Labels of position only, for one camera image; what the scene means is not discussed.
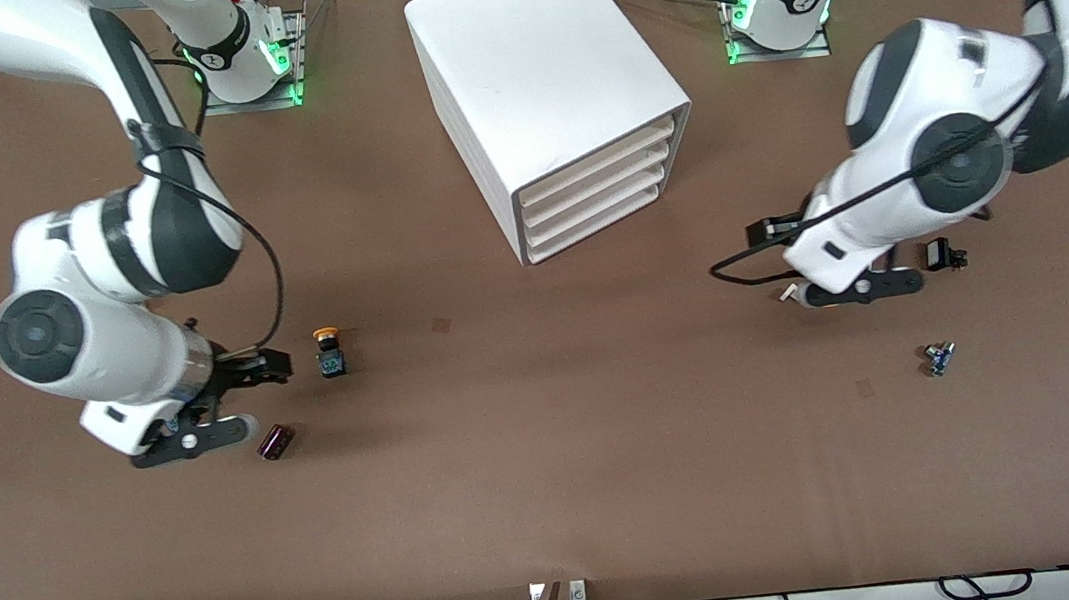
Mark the yellow push button switch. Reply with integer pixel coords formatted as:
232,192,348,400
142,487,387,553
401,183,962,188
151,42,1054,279
311,325,351,381

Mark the white plastic drawer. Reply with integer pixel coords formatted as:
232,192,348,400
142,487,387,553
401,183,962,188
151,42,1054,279
516,138,687,232
520,177,672,264
518,159,681,248
513,118,687,214

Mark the white drawer cabinet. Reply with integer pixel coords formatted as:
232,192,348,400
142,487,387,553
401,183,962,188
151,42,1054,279
403,0,708,277

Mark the dark maroon cylindrical capacitor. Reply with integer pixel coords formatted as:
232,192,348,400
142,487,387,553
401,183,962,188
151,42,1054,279
254,421,298,463

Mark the small black electronic component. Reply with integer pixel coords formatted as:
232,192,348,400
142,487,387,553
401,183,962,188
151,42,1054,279
922,234,971,274

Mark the small blue electronic component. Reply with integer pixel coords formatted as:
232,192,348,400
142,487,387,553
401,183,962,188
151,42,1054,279
921,340,960,379

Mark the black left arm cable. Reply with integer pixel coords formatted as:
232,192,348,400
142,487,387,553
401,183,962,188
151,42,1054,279
679,0,1069,291

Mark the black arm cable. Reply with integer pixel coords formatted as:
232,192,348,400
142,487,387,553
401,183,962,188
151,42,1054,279
679,0,1069,291
120,45,292,369

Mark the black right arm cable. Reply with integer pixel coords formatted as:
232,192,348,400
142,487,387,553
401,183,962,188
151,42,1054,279
120,45,292,369

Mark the black looped floor cable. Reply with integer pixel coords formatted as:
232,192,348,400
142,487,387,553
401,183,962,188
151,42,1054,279
937,567,1037,600

